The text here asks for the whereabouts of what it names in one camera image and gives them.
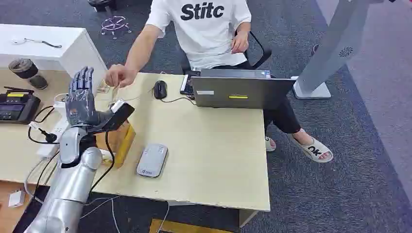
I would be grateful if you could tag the grey laptop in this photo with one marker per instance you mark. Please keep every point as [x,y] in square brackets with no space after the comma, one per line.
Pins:
[241,91]

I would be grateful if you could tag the white power strip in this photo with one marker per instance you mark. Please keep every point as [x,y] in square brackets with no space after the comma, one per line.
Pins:
[54,135]

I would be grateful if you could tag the white cabinet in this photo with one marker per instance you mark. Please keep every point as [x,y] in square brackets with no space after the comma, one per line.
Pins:
[48,48]

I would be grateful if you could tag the black computer mouse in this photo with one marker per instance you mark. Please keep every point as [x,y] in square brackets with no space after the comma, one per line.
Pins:
[160,89]

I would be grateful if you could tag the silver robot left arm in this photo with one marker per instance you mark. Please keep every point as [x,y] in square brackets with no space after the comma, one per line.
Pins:
[69,186]

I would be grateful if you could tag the grey floor stand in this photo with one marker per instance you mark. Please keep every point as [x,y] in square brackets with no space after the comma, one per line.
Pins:
[331,45]

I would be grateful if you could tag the person's right hand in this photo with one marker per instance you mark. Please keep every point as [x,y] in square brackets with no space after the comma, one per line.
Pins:
[119,75]

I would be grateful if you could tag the grey card reader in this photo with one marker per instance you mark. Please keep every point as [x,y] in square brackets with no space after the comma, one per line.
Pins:
[152,160]

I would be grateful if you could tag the person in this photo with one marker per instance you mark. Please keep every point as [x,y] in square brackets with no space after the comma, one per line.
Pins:
[206,38]

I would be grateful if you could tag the chrome chair base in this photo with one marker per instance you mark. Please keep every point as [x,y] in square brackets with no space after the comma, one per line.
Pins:
[115,25]

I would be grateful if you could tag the wooden board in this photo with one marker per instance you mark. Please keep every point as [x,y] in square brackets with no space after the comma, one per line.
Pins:
[186,226]

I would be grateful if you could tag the clear card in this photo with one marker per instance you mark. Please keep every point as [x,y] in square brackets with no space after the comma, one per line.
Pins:
[114,93]

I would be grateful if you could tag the wooden card box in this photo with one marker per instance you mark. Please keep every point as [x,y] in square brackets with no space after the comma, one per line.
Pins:
[124,141]

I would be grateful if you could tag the person's left hand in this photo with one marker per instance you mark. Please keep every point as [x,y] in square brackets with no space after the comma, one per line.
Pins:
[239,41]

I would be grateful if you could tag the black handheld terminal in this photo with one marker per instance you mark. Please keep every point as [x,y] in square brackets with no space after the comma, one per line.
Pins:
[16,107]

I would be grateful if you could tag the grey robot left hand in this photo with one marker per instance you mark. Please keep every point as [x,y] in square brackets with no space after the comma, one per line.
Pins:
[80,106]

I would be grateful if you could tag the black office chair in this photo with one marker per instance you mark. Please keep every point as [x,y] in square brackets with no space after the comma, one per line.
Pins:
[260,53]

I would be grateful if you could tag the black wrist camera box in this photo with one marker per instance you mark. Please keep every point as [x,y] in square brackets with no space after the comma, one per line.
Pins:
[120,114]

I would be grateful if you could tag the white power adapter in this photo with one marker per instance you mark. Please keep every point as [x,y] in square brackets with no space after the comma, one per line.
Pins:
[16,198]

